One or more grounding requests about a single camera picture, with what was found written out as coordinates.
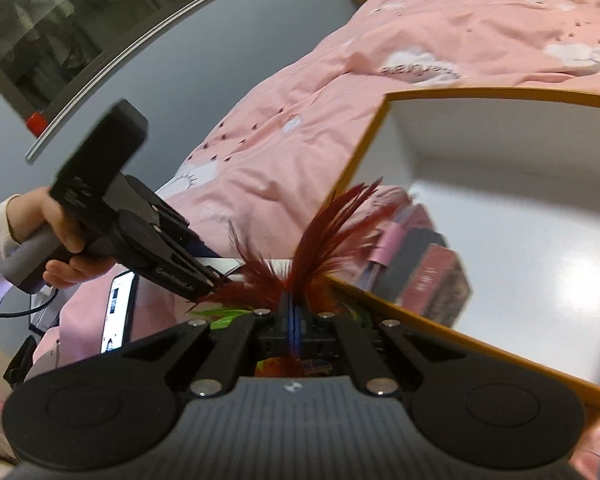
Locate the pink cylinder bottle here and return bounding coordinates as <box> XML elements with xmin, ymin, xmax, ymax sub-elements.
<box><xmin>356</xmin><ymin>222</ymin><xmax>407</xmax><ymax>292</ymax></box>

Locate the pink quilt bedding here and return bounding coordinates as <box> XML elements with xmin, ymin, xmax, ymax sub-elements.
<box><xmin>29</xmin><ymin>0</ymin><xmax>600</xmax><ymax>361</ymax></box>

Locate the smartphone with lit screen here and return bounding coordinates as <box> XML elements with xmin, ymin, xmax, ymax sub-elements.
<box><xmin>99</xmin><ymin>270</ymin><xmax>138</xmax><ymax>353</ymax></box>

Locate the dark grey gift box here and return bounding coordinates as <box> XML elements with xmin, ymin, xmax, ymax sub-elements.
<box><xmin>370</xmin><ymin>228</ymin><xmax>448</xmax><ymax>302</ymax></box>

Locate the person left hand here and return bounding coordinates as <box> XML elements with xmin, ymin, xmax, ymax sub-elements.
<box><xmin>6</xmin><ymin>188</ymin><xmax>116</xmax><ymax>288</ymax></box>

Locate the orange cardboard storage box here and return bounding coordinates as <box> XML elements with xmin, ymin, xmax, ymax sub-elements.
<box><xmin>332</xmin><ymin>88</ymin><xmax>600</xmax><ymax>408</ymax></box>

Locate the window frame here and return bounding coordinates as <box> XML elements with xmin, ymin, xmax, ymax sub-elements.
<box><xmin>0</xmin><ymin>0</ymin><xmax>225</xmax><ymax>166</ymax></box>

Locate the red feather toy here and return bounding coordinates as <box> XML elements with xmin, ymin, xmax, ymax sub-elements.
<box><xmin>201</xmin><ymin>181</ymin><xmax>412</xmax><ymax>377</ymax></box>

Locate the pink printed box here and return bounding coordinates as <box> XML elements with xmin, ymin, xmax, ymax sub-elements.
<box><xmin>396</xmin><ymin>244</ymin><xmax>471</xmax><ymax>327</ymax></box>

